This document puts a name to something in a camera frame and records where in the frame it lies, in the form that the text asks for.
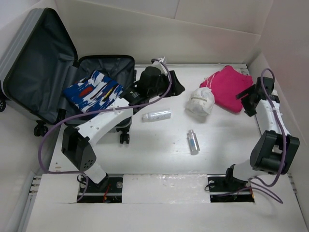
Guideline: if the pink cloth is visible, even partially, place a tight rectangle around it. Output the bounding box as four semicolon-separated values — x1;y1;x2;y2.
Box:
199;65;253;114

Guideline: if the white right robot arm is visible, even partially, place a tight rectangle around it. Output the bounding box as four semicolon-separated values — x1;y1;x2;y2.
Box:
223;77;300;190

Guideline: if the aluminium rail frame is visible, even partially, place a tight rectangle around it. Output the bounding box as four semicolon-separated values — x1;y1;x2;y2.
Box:
26;65;307;232

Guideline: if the small clear bottle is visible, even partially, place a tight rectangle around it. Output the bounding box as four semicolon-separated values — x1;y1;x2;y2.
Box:
187;130;200;155

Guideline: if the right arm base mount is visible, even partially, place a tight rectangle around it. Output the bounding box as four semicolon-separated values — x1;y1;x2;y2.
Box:
204;174;255;203

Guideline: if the blue patterned cloth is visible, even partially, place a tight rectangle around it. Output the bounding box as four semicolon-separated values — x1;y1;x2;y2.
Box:
63;71;124;113

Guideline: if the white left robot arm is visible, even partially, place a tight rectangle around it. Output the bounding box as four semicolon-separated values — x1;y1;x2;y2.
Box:
62;58;184;192

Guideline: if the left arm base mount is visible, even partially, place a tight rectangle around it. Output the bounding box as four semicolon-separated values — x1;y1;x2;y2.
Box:
77;174;124;203

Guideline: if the white plastic bottle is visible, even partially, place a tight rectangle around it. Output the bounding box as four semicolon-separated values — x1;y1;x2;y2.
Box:
142;109;172;122

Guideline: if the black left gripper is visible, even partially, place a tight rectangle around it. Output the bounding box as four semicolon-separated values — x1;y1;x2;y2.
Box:
148;71;184;99

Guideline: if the grey hard-shell suitcase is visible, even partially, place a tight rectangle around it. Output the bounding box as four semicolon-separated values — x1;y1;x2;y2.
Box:
0;8;136;137

